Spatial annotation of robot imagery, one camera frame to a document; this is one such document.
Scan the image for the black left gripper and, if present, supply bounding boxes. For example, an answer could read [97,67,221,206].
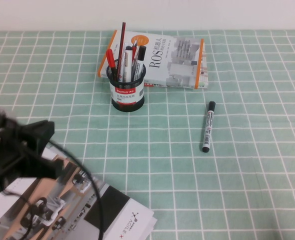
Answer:
[0,117,65,183]

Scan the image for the red capped pen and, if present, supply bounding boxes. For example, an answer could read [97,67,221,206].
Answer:
[105,48,118,81]

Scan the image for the black mesh pen holder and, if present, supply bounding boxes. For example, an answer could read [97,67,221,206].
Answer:
[106,62,147,113]

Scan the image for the black capped marker in holder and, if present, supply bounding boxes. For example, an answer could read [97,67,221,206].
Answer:
[134,45,147,76]

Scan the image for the white AgileX brochure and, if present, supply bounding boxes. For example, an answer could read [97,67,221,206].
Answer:
[0,143,158,240]

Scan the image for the white marker black cap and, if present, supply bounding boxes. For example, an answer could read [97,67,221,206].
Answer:
[123,45,134,82]

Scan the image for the dark red long pencil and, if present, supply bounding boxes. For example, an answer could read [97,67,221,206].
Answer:
[116,21,127,76]

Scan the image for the white ROS book orange stripes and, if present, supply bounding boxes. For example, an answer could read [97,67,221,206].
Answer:
[97,29,205,90]

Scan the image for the white marker black caps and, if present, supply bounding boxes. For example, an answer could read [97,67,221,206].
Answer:
[201,100,217,154]

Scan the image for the green white checked tablecloth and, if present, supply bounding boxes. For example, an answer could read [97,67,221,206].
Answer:
[0,29,295,240]

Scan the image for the thin colourful book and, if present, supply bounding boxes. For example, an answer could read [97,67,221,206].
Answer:
[143,41,210,90]

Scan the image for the black camera cable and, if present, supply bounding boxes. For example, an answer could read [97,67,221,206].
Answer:
[48,139,106,240]

